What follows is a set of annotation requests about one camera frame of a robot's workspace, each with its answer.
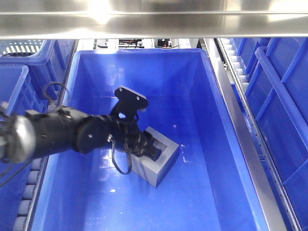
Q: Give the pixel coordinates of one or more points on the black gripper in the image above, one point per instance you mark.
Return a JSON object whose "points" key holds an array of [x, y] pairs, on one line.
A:
{"points": [[133, 140]]}

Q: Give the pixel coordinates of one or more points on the gray square hollow base block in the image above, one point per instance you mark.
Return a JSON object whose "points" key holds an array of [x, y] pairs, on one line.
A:
{"points": [[154, 171]]}

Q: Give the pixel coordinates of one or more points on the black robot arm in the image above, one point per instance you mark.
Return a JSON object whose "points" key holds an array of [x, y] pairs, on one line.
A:
{"points": [[35, 135]]}

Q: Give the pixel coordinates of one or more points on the large blue target bin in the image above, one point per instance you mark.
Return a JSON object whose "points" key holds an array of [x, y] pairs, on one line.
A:
{"points": [[205, 185]]}

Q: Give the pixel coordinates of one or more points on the blue bin left of target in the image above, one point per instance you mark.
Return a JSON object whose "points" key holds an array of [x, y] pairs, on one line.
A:
{"points": [[22, 82]]}

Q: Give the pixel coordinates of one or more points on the blue bin of target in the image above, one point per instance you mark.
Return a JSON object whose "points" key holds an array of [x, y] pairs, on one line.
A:
{"points": [[274, 76], [22, 82]]}

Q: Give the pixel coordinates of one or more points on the blue bin right of target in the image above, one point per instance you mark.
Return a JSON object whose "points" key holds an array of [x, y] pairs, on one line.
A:
{"points": [[274, 76]]}

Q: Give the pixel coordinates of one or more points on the translucent plastic basket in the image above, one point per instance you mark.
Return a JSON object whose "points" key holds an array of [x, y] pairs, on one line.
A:
{"points": [[19, 48]]}

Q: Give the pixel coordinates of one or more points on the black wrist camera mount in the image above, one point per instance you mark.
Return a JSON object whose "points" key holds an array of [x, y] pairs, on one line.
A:
{"points": [[129, 102]]}

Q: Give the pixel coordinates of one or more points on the steel roller shelf frame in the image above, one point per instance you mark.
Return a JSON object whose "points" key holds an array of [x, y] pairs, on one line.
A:
{"points": [[78, 19]]}

